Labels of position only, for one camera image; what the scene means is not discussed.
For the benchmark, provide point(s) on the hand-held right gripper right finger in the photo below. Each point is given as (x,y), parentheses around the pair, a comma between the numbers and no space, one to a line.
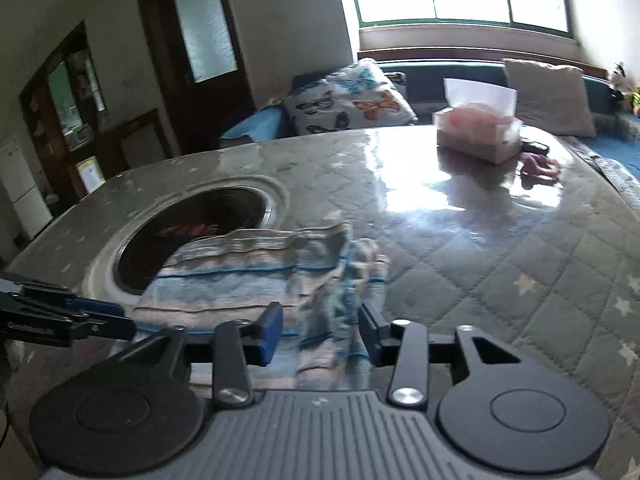
(370,335)

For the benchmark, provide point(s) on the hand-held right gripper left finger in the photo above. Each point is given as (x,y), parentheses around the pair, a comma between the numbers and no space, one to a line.
(270,332)

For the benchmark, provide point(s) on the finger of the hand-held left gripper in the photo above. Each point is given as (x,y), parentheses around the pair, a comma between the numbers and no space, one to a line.
(95,307)
(110,330)

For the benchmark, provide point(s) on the striped blue beige sweater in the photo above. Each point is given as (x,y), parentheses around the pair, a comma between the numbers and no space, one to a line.
(240,270)

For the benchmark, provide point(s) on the round black built-in cooktop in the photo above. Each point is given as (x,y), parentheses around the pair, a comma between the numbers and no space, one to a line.
(190,220)

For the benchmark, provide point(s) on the white refrigerator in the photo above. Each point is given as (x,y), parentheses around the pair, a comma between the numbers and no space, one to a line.
(20,185)

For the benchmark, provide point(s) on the dark wooden sideboard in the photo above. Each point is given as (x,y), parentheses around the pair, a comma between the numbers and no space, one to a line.
(140,145)

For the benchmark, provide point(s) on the dark wooden display cabinet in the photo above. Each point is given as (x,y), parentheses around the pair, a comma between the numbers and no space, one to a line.
(50,110)

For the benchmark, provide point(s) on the clear tissue box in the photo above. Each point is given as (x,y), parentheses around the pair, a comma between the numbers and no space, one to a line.
(475,135)

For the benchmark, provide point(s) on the butterfly print pillow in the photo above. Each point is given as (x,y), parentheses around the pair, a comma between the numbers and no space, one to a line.
(350,100)

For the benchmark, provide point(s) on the small pink cloth item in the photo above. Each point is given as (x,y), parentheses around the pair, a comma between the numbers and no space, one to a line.
(540,166)

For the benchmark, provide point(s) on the small black object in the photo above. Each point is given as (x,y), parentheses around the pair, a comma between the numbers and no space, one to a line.
(535,146)

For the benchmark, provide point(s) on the teal corner sofa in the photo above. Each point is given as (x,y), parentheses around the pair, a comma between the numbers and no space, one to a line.
(430,77)

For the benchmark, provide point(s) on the grey square pillow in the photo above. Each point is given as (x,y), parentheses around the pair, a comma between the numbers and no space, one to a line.
(545,95)

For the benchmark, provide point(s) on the dark wooden glass door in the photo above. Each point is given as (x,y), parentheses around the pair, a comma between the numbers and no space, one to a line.
(205,25)

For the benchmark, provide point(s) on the yellow brown plush toy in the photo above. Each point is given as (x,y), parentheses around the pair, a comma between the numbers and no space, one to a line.
(632,100)

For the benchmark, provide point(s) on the black white plush toy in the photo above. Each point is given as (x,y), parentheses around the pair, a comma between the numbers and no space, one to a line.
(617,77)

